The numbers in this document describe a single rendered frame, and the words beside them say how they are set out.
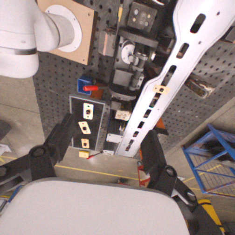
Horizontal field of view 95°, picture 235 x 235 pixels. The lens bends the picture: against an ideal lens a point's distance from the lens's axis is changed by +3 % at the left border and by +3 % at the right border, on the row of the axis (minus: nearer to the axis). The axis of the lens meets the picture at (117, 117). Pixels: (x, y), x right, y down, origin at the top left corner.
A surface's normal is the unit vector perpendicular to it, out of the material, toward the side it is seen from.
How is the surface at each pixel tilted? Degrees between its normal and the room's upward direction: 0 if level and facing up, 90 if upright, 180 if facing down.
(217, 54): 0
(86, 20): 2
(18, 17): 69
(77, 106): 0
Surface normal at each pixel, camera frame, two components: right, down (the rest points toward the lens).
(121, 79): -0.04, 0.66
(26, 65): 0.87, 0.45
